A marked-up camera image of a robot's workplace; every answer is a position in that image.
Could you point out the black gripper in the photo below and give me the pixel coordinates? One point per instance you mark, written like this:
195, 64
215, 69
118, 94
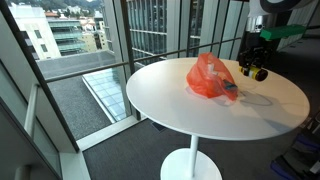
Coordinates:
255, 45

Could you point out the grey metal window railing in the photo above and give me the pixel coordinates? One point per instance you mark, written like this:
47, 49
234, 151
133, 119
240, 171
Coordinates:
133, 60

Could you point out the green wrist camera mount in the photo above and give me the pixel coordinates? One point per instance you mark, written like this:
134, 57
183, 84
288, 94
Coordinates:
282, 32

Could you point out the white table pedestal base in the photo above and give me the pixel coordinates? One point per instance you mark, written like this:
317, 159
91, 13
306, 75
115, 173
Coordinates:
191, 165

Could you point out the brown bottle yellow label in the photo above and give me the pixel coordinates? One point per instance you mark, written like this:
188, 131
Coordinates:
257, 73

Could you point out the blue black floor equipment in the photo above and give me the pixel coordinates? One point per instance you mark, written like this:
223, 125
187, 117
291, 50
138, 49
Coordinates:
298, 153

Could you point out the orange plastic bag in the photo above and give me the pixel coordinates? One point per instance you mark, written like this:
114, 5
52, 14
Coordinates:
205, 81

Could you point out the small blue packet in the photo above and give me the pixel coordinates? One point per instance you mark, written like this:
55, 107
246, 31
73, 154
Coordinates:
230, 86

